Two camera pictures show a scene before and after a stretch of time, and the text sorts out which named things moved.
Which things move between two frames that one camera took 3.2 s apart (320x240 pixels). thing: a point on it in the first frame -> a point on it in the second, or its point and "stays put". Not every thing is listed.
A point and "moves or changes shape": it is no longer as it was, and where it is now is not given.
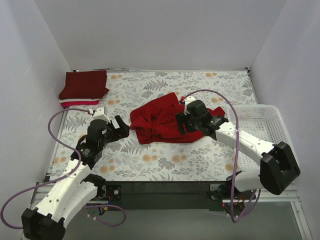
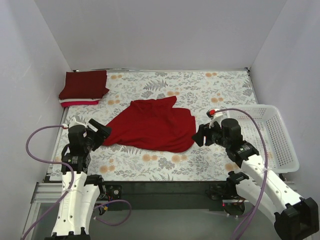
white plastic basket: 264,122 stays put
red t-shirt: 155,121 moves or changes shape
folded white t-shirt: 62,101 stays put
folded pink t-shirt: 81,103 stays put
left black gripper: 117,128 -> 97,132
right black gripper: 182,122 -> 206,135
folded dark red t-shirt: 84,84 stays put
